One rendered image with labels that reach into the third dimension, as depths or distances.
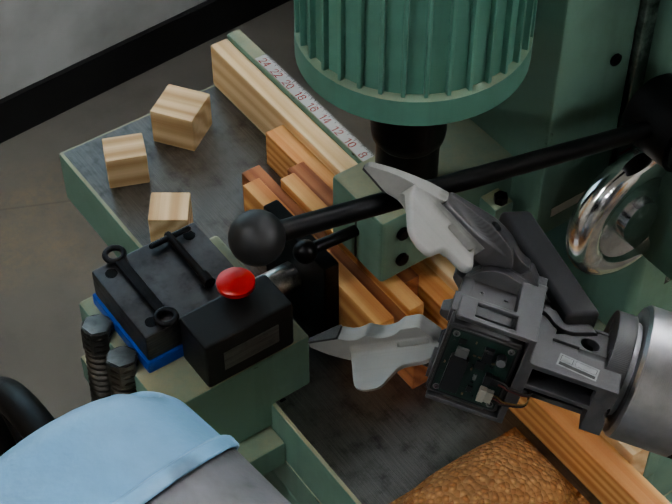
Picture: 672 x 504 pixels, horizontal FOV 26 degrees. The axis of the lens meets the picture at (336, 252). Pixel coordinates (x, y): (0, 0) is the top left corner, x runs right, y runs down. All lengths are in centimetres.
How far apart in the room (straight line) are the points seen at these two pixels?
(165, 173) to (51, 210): 129
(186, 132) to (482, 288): 52
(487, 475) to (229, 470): 68
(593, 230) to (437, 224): 25
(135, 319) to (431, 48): 32
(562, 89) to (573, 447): 28
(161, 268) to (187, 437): 72
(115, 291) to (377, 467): 25
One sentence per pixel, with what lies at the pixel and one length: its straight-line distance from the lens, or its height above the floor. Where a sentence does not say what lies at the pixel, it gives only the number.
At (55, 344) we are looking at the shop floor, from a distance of 245.
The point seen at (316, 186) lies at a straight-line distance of 129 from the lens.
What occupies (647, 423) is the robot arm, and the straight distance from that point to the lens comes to 93.
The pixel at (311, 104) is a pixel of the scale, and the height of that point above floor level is 96.
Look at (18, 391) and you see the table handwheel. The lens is 117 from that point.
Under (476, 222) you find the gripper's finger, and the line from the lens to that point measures 93.
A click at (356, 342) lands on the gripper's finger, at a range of 100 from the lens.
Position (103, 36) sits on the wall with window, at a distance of 283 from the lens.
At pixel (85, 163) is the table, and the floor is 90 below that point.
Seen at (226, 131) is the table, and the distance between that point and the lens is 142.
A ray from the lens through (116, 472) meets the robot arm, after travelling 43.
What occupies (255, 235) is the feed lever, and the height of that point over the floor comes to 123.
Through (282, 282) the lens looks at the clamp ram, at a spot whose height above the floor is 96.
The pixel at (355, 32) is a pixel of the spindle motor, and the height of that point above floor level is 123.
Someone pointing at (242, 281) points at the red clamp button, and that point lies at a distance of 112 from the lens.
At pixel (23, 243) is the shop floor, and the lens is 261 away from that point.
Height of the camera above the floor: 185
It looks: 47 degrees down
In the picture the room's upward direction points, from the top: straight up
